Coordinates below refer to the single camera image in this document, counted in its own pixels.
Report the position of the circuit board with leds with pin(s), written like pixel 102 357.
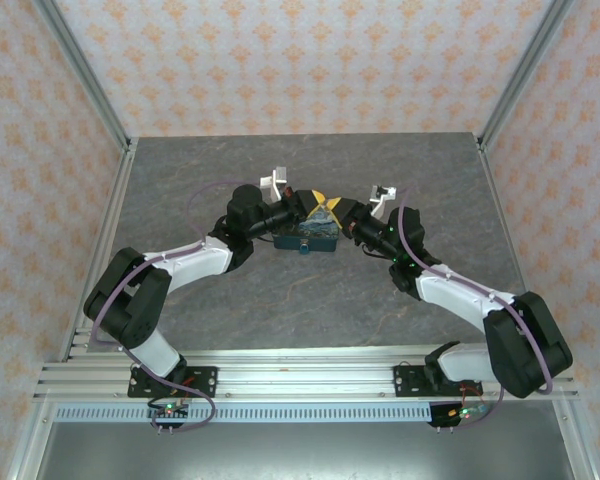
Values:
pixel 169 411
pixel 460 414

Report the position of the aluminium table side rail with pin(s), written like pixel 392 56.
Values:
pixel 106 235
pixel 505 225

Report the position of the narrow aluminium cross rail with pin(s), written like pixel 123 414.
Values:
pixel 305 352

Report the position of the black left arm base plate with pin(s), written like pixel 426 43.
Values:
pixel 205 375

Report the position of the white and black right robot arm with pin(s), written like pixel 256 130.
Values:
pixel 455 295

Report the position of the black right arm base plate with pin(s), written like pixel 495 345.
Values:
pixel 405 380

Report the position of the starry night painted tin box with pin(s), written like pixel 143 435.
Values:
pixel 285 243

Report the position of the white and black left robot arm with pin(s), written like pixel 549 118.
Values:
pixel 195 260

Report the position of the left circuit board with LEDs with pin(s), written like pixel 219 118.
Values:
pixel 169 411

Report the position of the right circuit board with LEDs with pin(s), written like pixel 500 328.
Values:
pixel 460 414

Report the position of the wide aluminium cross rail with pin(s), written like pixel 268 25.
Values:
pixel 305 382

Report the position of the grey metal panel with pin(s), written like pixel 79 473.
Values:
pixel 305 450

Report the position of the aluminium frame post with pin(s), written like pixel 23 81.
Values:
pixel 524 70
pixel 84 70

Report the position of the small blue padlock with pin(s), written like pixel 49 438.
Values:
pixel 305 248

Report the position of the aluminium frame leg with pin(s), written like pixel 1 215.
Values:
pixel 572 440
pixel 31 445

